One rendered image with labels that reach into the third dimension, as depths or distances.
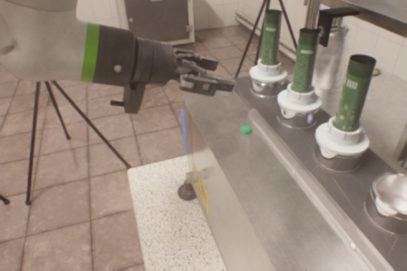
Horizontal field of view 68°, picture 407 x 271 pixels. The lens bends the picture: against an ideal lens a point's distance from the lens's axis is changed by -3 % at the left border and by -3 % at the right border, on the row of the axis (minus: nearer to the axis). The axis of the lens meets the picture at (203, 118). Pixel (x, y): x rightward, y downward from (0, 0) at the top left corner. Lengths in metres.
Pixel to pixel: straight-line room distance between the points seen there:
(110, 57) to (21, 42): 0.12
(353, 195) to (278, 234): 0.12
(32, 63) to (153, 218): 0.45
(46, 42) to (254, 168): 0.34
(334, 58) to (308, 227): 0.37
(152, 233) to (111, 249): 0.94
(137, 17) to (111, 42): 2.84
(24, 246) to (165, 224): 1.20
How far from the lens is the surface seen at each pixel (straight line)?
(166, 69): 0.50
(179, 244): 0.72
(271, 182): 0.46
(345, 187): 0.46
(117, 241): 1.69
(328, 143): 0.45
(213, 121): 0.57
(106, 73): 0.48
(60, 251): 1.76
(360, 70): 0.41
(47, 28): 0.46
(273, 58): 0.60
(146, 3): 3.30
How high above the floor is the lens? 1.35
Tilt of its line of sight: 34 degrees down
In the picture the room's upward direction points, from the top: 2 degrees counter-clockwise
